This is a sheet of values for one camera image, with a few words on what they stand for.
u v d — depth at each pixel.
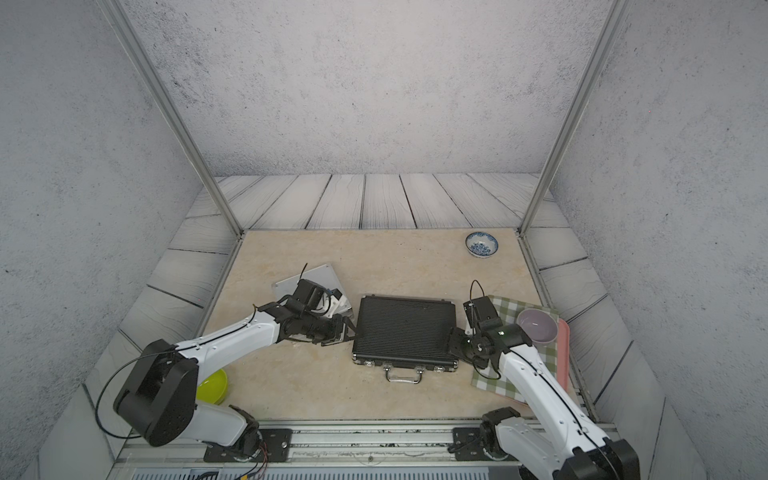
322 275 1.01
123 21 0.71
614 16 0.70
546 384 0.47
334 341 0.75
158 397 0.42
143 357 0.45
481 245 1.14
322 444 0.75
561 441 0.41
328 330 0.75
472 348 0.66
